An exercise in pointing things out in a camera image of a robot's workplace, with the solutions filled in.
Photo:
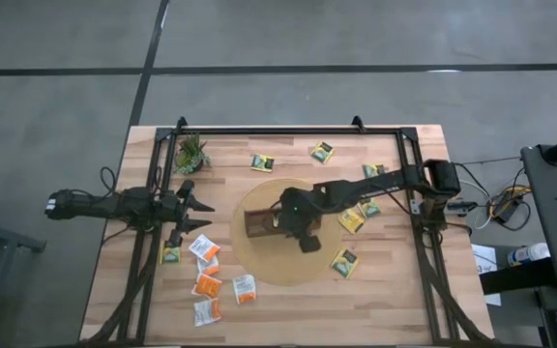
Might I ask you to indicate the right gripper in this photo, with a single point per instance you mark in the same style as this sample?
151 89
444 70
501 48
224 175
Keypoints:
309 243

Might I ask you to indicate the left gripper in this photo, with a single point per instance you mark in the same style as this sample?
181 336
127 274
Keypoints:
174 208

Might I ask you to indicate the wooden tea box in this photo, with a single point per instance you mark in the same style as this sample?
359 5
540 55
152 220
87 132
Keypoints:
259 223

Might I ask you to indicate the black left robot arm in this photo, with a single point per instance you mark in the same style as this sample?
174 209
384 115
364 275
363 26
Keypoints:
99 205

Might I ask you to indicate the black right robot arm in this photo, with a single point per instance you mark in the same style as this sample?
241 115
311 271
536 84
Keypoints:
365 186

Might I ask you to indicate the white orange tea bag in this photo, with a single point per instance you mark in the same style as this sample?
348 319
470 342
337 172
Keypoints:
204 248
207 311
244 289
207 285
209 267

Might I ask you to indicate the round woven placemat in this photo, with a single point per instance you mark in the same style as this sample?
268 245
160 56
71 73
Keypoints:
269 261

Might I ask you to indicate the potted green succulent plant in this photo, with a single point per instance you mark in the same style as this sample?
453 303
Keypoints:
191 154

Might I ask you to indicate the white paper sheet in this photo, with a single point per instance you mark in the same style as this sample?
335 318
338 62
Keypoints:
484 256

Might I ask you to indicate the black metal stand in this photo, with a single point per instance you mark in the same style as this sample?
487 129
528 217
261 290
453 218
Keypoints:
17 241

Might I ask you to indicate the white bottle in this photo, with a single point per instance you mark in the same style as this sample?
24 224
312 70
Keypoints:
527 254

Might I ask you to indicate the black aluminium rig frame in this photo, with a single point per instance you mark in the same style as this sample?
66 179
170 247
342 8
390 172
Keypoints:
283 130

